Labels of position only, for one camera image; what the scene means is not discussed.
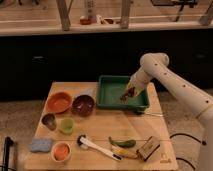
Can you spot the dark maroon bowl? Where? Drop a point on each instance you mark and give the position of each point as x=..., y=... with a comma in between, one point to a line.
x=83, y=105

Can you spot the black stand post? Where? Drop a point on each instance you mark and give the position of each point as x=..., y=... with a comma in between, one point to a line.
x=6, y=152

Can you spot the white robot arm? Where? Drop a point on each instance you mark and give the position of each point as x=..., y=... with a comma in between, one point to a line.
x=154, y=65

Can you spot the white handled dish brush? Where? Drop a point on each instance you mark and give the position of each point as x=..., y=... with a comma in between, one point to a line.
x=86, y=143

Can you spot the small metal cup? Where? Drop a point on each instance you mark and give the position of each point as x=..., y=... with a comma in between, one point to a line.
x=49, y=121

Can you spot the blue sponge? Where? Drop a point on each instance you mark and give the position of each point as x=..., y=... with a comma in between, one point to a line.
x=41, y=145

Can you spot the green plastic tray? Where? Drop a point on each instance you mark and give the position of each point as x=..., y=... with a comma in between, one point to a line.
x=111, y=88

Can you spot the green pepper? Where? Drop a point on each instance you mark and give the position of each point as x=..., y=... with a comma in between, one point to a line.
x=124, y=144

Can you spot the dark red grape bunch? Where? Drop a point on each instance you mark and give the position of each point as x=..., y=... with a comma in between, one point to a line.
x=129, y=93

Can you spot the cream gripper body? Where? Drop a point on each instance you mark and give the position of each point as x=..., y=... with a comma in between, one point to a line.
x=139, y=81

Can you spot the white cup with orange inside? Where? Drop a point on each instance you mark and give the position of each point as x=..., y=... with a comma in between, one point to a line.
x=61, y=152

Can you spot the light green cup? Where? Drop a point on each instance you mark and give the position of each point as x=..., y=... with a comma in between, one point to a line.
x=66, y=126

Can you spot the yellow banana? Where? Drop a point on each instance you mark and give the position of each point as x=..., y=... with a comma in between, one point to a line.
x=123, y=152

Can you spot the orange bowl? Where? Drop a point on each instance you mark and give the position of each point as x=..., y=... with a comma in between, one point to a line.
x=58, y=102

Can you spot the metal spoon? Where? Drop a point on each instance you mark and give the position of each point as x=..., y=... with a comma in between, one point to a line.
x=148, y=114

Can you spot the red object on shelf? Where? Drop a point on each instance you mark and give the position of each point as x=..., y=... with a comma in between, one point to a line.
x=84, y=21

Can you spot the brown wooden block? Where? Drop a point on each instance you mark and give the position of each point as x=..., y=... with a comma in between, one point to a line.
x=150, y=146

